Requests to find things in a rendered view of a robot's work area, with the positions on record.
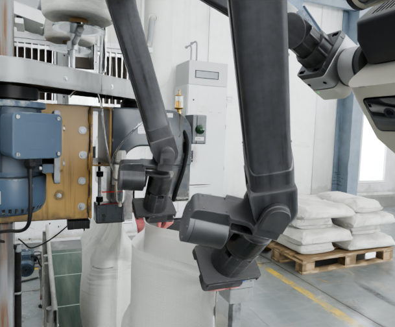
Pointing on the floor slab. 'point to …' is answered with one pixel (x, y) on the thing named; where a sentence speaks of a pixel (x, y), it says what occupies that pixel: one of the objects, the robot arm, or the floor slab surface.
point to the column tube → (2, 11)
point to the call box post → (234, 314)
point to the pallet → (304, 263)
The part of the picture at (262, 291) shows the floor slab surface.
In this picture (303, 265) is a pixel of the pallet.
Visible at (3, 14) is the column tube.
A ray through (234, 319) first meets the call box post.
